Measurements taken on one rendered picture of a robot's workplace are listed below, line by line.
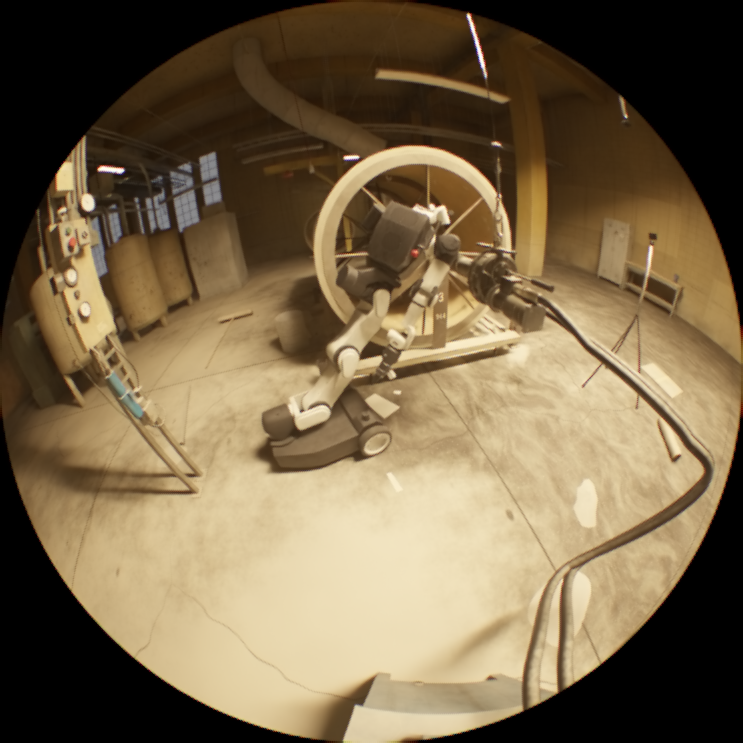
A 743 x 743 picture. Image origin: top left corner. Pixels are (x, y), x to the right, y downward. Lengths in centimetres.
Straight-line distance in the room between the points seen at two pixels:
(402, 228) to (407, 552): 145
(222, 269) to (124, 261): 276
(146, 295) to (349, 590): 596
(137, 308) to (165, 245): 190
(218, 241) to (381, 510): 687
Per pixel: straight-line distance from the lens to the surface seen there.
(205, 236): 733
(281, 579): 133
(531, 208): 605
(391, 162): 192
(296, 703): 138
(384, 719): 76
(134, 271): 611
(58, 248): 128
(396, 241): 117
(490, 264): 123
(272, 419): 139
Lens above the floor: 122
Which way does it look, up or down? 35 degrees down
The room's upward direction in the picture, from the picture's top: 6 degrees counter-clockwise
